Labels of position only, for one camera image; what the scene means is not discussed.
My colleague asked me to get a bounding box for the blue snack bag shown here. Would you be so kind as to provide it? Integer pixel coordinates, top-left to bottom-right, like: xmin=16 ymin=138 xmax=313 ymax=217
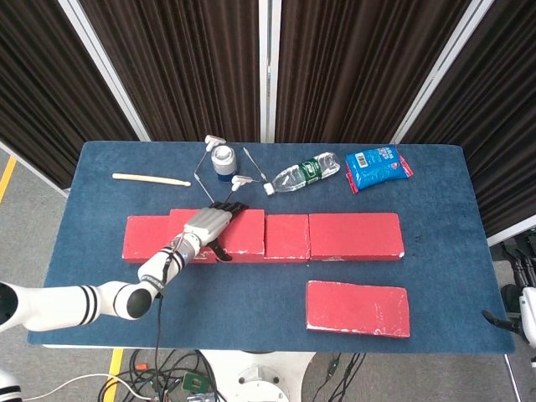
xmin=344 ymin=144 xmax=415 ymax=196

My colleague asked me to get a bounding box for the green circuit board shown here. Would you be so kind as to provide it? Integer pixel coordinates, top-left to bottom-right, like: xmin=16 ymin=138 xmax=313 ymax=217
xmin=183 ymin=374 xmax=209 ymax=394

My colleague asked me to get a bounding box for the blue fabric table cover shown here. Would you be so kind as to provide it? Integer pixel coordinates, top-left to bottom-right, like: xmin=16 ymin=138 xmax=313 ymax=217
xmin=27 ymin=140 xmax=517 ymax=356

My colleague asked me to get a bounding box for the dark pleated partition panel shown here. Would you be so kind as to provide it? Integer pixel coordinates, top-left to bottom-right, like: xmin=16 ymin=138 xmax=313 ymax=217
xmin=267 ymin=0 xmax=497 ymax=146
xmin=0 ymin=0 xmax=151 ymax=198
xmin=391 ymin=0 xmax=536 ymax=248
xmin=58 ymin=0 xmax=269 ymax=143

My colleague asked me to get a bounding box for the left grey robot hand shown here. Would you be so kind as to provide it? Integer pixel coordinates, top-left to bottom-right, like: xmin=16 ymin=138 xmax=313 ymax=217
xmin=183 ymin=200 xmax=250 ymax=261

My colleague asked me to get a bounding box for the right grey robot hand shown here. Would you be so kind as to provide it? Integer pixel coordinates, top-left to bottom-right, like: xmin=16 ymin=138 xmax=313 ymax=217
xmin=481 ymin=246 xmax=536 ymax=336

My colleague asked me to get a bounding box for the red foam brick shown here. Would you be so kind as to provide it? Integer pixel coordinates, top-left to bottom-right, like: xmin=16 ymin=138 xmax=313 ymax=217
xmin=121 ymin=215 xmax=219 ymax=265
xmin=308 ymin=212 xmax=406 ymax=261
xmin=305 ymin=279 xmax=411 ymax=339
xmin=167 ymin=208 xmax=266 ymax=257
xmin=215 ymin=213 xmax=311 ymax=264

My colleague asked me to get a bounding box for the clear plastic water bottle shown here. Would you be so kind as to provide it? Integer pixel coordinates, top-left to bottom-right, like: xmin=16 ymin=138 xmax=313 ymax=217
xmin=263 ymin=151 xmax=342 ymax=196

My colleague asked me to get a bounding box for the wooden stick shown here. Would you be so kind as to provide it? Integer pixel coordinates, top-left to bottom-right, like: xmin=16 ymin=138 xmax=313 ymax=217
xmin=111 ymin=173 xmax=193 ymax=188

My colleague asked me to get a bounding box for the black floor cable bundle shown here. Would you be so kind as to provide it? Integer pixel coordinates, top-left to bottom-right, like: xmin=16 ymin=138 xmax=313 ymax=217
xmin=312 ymin=353 xmax=368 ymax=402
xmin=98 ymin=349 xmax=221 ymax=402

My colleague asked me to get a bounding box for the white floor cable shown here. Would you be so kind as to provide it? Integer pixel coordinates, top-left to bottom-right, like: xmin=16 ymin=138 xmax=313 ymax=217
xmin=20 ymin=374 xmax=146 ymax=402

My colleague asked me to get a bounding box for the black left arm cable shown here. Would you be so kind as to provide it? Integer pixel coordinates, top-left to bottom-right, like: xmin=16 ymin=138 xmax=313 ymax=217
xmin=152 ymin=250 xmax=173 ymax=380

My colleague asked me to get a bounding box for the black round object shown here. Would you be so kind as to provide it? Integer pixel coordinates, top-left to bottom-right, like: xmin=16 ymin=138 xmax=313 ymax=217
xmin=501 ymin=284 xmax=521 ymax=313

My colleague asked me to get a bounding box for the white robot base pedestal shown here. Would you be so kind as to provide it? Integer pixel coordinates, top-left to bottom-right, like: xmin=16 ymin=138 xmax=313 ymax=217
xmin=199 ymin=350 xmax=316 ymax=402

